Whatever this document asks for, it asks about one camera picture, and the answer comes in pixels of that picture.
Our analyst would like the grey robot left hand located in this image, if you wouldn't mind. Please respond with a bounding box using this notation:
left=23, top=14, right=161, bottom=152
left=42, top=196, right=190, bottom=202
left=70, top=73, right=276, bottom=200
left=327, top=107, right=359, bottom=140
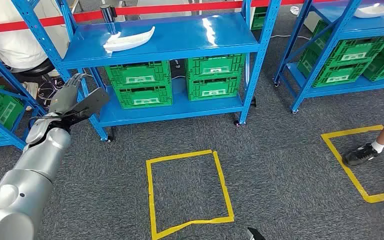
left=47, top=73, right=89, bottom=116

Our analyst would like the white curved plastic part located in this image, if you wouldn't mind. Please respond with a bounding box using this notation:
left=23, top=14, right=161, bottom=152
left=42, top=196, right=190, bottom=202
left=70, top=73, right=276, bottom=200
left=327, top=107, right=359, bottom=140
left=103, top=26, right=156, bottom=53
left=353, top=2, right=384, bottom=19

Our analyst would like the black stool chrome base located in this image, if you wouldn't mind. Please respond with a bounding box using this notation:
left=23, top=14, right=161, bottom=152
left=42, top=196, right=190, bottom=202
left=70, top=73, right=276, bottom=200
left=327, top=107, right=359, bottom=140
left=11, top=58, right=65, bottom=110

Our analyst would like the person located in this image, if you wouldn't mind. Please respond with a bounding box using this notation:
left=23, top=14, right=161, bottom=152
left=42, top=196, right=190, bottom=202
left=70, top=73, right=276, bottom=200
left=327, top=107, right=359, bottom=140
left=0, top=0, right=71, bottom=112

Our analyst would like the red barrier belt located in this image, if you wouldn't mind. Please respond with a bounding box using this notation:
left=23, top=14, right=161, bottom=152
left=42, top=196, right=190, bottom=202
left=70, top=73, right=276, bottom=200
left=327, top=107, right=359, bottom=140
left=0, top=0, right=332, bottom=36

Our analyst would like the yellow floor tape square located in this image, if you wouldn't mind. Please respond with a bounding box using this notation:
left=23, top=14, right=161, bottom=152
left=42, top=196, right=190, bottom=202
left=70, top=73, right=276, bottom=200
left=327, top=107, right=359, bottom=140
left=145, top=149, right=235, bottom=240
left=321, top=124, right=384, bottom=204

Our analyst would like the black shoe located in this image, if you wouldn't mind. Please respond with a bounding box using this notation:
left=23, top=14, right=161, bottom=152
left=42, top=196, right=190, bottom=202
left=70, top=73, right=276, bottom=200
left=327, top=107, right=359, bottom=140
left=341, top=143, right=379, bottom=167

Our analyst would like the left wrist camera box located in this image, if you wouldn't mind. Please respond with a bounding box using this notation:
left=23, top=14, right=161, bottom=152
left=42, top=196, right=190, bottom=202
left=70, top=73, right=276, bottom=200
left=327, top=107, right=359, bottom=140
left=59, top=87, right=111, bottom=126

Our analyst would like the chrome barrier post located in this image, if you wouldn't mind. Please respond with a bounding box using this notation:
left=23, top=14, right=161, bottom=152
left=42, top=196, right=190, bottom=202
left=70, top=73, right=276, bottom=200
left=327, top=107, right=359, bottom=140
left=99, top=3, right=118, bottom=24

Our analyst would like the white floor cable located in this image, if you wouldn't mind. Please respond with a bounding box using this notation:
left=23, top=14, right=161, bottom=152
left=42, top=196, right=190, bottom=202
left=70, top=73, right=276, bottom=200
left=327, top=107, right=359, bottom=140
left=270, top=34, right=312, bottom=41

